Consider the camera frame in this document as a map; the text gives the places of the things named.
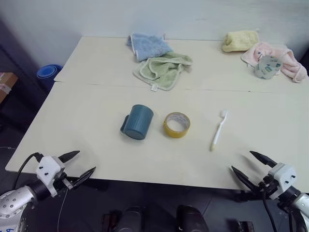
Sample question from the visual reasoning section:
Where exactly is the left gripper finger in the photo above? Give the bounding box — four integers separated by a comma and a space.
58, 150, 81, 163
71, 166, 97, 189

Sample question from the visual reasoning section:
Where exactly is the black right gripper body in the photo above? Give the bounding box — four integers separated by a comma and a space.
251, 174, 278, 199

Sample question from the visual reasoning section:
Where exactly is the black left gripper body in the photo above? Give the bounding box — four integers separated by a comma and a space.
53, 172, 75, 194

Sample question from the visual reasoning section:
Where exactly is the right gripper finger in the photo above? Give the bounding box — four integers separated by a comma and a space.
231, 165, 258, 192
249, 150, 277, 168

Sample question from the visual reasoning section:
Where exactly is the dark rounded shape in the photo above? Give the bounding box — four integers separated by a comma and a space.
117, 205, 146, 232
175, 204, 210, 232

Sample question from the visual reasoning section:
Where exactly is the dark blue plastic cup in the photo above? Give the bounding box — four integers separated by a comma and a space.
120, 104, 155, 141

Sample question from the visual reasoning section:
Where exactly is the yellow tape roll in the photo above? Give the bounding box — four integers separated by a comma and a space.
163, 112, 191, 139

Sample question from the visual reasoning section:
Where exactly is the blue round plastic container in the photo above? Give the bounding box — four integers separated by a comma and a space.
36, 63, 64, 86

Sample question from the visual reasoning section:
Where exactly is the brown cardboard box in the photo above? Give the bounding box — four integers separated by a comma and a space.
0, 72, 19, 105

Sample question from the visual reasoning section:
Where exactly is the pink towel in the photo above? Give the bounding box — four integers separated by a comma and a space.
240, 41, 309, 83

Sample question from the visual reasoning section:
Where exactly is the yellow towel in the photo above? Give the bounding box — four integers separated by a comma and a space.
221, 29, 260, 53

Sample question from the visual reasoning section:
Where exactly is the green towel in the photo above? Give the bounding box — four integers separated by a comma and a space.
132, 51, 194, 92

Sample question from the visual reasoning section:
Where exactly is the blue towel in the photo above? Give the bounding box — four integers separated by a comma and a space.
125, 32, 174, 62

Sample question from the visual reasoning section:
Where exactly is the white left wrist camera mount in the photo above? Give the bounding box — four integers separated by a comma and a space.
35, 156, 66, 197

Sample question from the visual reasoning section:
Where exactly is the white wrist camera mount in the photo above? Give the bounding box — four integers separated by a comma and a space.
267, 162, 297, 200
35, 156, 66, 197

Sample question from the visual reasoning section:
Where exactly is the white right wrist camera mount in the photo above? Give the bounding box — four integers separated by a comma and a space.
267, 162, 297, 200

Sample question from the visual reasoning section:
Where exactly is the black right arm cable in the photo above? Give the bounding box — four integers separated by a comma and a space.
262, 197, 278, 232

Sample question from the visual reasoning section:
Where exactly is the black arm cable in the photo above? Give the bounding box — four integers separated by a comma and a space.
12, 152, 43, 191
262, 197, 278, 232

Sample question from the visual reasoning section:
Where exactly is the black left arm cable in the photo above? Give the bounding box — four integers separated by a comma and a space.
12, 152, 43, 191

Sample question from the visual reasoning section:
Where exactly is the white toothbrush yellow handle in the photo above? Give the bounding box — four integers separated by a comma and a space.
209, 110, 229, 152

